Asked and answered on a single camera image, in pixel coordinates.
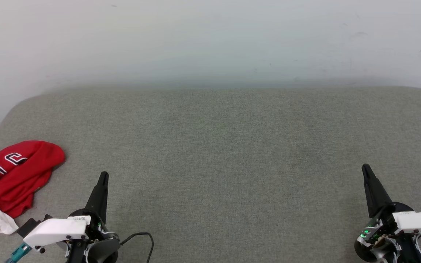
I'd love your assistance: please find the teal camera cable connector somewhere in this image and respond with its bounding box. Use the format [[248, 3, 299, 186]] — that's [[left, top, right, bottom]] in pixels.
[[5, 243, 32, 263]]

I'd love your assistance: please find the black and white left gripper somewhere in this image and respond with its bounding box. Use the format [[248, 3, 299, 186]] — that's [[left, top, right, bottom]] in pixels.
[[66, 171, 120, 263]]

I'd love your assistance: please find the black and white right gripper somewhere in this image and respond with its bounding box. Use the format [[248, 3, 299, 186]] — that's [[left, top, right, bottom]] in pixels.
[[354, 164, 416, 263]]

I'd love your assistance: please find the thin black cable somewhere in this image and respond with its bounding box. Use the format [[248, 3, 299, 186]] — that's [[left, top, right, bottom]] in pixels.
[[120, 232, 155, 263]]

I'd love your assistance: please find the red and white jersey shirt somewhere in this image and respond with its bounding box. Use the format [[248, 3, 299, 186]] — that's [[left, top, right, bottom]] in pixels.
[[0, 140, 66, 241]]

